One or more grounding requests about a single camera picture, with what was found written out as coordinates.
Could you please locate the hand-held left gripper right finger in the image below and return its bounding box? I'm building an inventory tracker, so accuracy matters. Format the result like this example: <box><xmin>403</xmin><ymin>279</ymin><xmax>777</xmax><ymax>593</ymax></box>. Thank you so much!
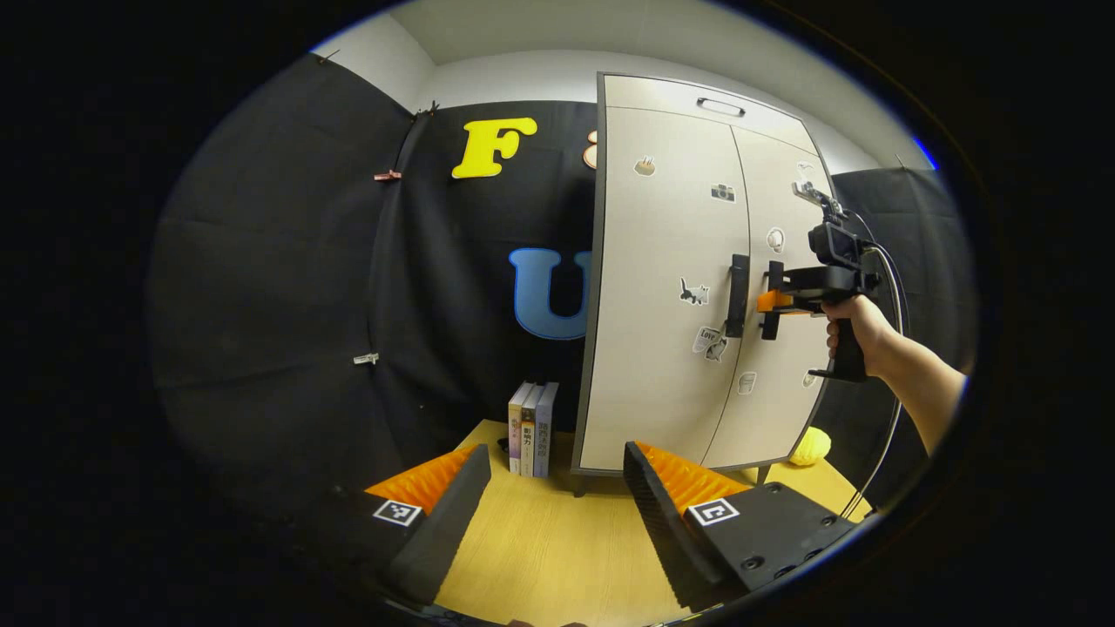
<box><xmin>623</xmin><ymin>441</ymin><xmax>863</xmax><ymax>612</ymax></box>

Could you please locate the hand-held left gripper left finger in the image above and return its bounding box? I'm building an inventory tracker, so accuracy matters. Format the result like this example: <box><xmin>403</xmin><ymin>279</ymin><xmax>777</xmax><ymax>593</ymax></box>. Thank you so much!
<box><xmin>305</xmin><ymin>444</ymin><xmax>493</xmax><ymax>606</ymax></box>

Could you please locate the white shoe cabinet door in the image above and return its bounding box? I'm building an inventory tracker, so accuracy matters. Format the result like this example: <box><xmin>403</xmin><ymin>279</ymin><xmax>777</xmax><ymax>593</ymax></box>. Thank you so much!
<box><xmin>701</xmin><ymin>126</ymin><xmax>833</xmax><ymax>469</ymax></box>
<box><xmin>578</xmin><ymin>106</ymin><xmax>752</xmax><ymax>473</ymax></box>

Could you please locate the white double-door shoe cabinet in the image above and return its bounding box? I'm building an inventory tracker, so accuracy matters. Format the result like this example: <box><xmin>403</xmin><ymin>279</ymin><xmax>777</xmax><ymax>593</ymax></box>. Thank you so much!
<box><xmin>571</xmin><ymin>72</ymin><xmax>837</xmax><ymax>497</ymax></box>

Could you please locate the black backdrop cloth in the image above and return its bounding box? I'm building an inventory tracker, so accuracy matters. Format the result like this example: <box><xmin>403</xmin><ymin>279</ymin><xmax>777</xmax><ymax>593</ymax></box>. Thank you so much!
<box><xmin>814</xmin><ymin>165</ymin><xmax>976</xmax><ymax>510</ymax></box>
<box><xmin>148</xmin><ymin>52</ymin><xmax>602</xmax><ymax>541</ymax></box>

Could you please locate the grey spine book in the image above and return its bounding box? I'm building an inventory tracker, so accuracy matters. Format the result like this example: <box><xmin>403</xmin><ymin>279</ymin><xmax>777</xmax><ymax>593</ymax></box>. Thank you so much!
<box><xmin>532</xmin><ymin>381</ymin><xmax>560</xmax><ymax>479</ymax></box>

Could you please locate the yellow knitted ball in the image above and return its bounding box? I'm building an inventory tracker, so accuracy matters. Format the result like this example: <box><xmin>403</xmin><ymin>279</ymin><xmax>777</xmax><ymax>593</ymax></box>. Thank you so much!
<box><xmin>788</xmin><ymin>426</ymin><xmax>833</xmax><ymax>468</ymax></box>

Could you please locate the black cable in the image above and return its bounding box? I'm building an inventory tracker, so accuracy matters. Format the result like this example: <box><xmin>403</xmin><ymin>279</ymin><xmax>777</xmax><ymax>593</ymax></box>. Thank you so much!
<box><xmin>836</xmin><ymin>209</ymin><xmax>911</xmax><ymax>522</ymax></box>

